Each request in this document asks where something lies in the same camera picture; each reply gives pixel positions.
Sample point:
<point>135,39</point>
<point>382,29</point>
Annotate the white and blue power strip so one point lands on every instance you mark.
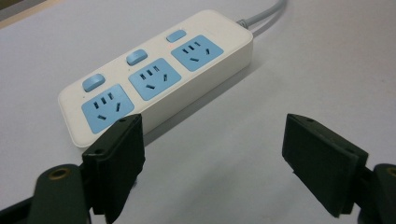
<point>162,73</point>

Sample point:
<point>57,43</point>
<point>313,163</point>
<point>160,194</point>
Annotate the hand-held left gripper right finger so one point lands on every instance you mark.
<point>323,166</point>

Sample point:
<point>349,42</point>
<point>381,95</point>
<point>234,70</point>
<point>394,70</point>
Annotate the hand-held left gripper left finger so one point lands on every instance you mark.
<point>116,168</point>

